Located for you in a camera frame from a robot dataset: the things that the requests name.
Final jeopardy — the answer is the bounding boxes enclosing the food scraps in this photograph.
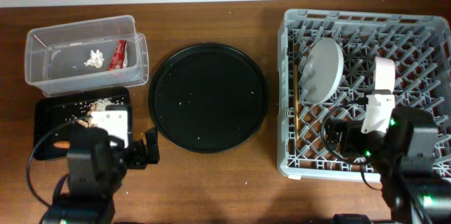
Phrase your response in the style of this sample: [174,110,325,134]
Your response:
[77,98,113,128]

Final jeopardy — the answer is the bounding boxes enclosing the grey plate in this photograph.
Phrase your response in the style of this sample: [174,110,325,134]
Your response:
[301,38,344,104]

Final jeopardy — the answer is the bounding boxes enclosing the orange carrot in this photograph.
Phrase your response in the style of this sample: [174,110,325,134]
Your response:
[53,141,70,149]

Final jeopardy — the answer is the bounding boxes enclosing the white pink bowl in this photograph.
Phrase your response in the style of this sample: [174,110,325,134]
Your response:
[373,57,396,92]

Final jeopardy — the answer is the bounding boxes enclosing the wooden chopstick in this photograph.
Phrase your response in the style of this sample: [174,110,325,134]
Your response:
[294,64,299,140]

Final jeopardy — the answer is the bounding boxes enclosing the red snack wrapper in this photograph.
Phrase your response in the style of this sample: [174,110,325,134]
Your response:
[108,39,127,71]

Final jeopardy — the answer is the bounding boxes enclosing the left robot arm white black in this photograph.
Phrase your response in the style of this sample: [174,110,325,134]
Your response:
[30,99,160,223]

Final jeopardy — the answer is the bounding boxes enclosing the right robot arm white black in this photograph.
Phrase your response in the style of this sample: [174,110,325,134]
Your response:
[320,106,450,223]

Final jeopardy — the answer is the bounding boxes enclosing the grey dishwasher rack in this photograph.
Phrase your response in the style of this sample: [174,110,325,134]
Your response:
[276,9,450,182]

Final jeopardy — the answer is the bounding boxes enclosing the clear plastic waste bin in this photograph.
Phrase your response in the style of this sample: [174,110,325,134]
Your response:
[24,15,150,97]

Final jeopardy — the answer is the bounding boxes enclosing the round black serving tray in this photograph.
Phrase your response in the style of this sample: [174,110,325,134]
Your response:
[148,43,269,154]

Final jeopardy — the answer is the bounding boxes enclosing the black object bottom edge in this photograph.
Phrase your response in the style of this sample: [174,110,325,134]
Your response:
[333,213,373,224]

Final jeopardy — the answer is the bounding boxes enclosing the black rectangular tray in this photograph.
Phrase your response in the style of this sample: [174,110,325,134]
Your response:
[34,87,132,161]

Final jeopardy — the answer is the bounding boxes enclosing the crumpled white tissue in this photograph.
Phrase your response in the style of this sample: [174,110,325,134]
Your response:
[84,49,104,68]

